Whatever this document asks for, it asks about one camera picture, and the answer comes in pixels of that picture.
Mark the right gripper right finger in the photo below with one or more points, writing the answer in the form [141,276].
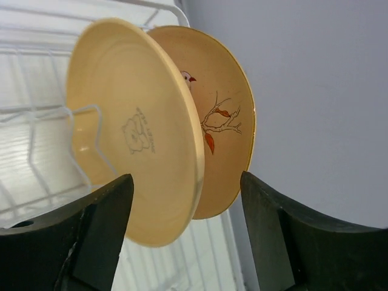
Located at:
[295,247]

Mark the plain beige round plate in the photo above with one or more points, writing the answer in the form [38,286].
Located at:
[134,114]

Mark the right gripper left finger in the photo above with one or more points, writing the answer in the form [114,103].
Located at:
[74,247]

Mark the white wire dish rack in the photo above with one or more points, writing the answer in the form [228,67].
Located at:
[38,173]

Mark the beige bird pattern plate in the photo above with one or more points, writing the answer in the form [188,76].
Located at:
[226,110]

